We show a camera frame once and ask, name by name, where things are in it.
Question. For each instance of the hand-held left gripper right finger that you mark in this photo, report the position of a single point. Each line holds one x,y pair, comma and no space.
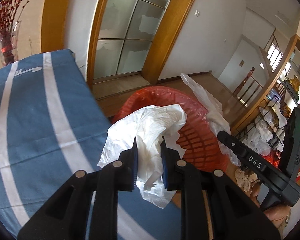
165,172

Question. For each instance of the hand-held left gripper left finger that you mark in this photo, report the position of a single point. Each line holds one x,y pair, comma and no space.
135,170

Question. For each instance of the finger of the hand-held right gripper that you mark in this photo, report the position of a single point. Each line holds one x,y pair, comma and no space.
231,143

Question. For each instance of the plastic lattice wastebasket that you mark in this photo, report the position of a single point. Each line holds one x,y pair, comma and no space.
202,145

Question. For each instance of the long translucent white plastic bag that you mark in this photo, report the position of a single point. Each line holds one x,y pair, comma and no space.
212,112

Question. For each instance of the person's right hand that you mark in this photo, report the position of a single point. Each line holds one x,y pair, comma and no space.
275,213

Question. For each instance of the pile of white plastic bags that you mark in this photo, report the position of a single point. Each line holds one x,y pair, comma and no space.
262,130

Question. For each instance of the white crumpled cloth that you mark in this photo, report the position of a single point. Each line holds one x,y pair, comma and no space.
242,177

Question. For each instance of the wooden stair railing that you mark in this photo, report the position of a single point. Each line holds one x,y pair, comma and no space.
250,80

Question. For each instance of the display shelf with ornaments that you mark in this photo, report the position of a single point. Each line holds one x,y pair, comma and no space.
293,81

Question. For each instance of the bright window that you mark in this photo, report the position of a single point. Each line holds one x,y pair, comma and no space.
275,55

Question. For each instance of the blue white striped tablecloth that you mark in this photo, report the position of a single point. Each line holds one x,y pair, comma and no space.
40,120

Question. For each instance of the ceiling light fixture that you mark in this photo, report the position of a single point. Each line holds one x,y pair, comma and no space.
283,17

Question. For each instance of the frosted glass door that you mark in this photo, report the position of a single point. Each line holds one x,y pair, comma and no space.
125,30

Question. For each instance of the clear glass vase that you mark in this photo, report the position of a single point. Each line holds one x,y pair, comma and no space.
7,50

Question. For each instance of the glass vase with red branches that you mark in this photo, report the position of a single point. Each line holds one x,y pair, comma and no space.
5,15

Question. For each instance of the wooden partition frame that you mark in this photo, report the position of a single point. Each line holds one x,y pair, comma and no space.
265,97

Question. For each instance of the small wall panel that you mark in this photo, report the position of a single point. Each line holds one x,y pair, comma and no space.
242,63

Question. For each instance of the wooden door frame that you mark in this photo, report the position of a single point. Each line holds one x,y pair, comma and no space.
170,42

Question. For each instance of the small white wall switch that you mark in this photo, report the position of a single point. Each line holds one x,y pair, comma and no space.
197,12

